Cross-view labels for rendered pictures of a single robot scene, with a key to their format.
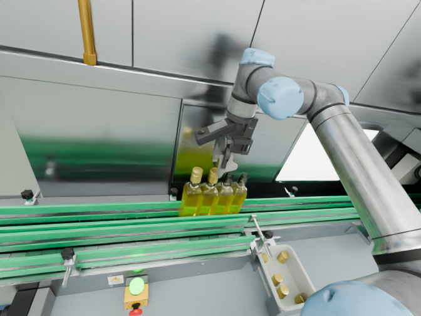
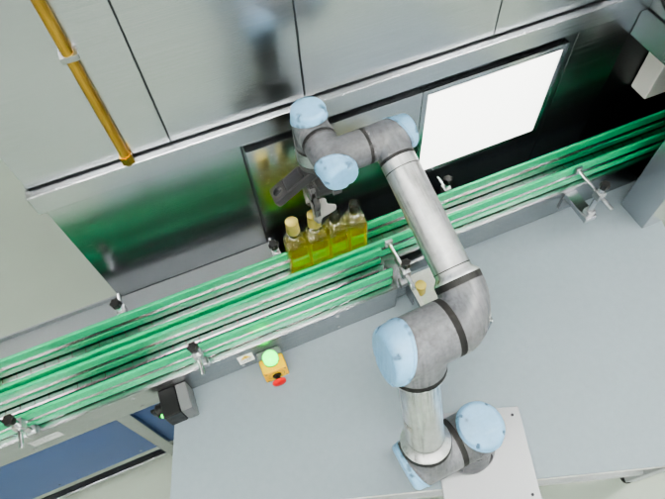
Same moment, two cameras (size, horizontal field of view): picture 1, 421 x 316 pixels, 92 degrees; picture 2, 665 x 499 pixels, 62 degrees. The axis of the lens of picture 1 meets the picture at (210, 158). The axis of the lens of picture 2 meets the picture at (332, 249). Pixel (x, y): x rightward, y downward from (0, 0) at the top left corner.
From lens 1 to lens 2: 79 cm
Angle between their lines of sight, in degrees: 23
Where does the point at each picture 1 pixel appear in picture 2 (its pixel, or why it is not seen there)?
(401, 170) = (651, 73)
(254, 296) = not seen: hidden behind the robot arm
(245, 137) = not seen: hidden behind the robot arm
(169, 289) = (309, 352)
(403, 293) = (416, 318)
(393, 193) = (437, 242)
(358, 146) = (413, 202)
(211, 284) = (357, 334)
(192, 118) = (261, 160)
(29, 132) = (87, 242)
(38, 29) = (70, 156)
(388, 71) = not seen: outside the picture
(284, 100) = (336, 179)
